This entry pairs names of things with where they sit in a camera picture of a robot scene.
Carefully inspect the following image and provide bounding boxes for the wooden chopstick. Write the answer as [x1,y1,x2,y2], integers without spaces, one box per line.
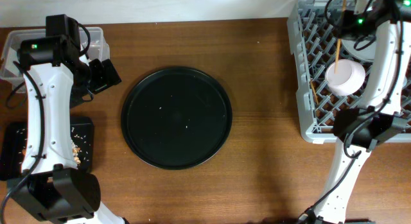
[334,0,347,74]
[310,80,319,105]

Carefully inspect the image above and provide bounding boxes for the small white bowl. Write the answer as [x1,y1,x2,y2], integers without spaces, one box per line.
[325,59,365,96]

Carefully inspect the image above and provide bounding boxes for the rice and food scraps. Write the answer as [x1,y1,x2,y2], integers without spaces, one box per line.
[17,126,89,166]

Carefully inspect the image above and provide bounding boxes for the white round plate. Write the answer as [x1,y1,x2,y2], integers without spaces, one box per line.
[342,39,376,62]

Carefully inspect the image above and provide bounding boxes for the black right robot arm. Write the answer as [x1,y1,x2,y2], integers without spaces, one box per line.
[287,0,410,223]

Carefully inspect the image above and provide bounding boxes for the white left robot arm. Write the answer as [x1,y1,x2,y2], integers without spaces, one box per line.
[6,14,125,223]

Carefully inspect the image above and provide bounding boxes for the grey dishwasher rack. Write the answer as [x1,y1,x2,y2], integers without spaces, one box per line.
[287,0,410,144]

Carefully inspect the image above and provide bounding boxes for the clear plastic bin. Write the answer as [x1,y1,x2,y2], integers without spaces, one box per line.
[1,27,110,89]

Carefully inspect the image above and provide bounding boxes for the black rectangular tray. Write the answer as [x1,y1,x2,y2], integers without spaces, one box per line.
[1,117,94,181]

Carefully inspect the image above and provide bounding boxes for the round black tray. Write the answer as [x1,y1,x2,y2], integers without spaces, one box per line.
[121,66,232,170]

